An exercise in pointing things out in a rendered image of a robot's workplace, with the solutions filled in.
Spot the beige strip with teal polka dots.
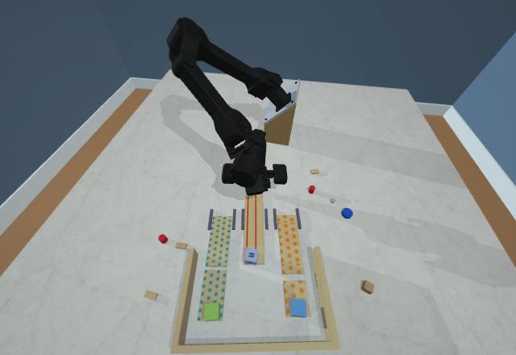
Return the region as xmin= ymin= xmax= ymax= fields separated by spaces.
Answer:
xmin=209 ymin=216 xmax=232 ymax=246

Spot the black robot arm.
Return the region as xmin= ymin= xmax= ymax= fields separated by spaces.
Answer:
xmin=166 ymin=17 xmax=291 ymax=196

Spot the tan strip with red stripes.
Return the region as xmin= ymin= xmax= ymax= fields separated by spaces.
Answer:
xmin=243 ymin=193 xmax=264 ymax=246

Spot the tan strip with orange polka dots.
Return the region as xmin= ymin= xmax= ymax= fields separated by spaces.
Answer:
xmin=277 ymin=215 xmax=300 ymax=245

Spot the blue round disc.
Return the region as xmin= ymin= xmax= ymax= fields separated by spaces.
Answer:
xmin=342 ymin=208 xmax=353 ymax=219

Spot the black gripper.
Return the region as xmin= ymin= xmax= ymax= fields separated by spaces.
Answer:
xmin=222 ymin=160 xmax=288 ymax=185

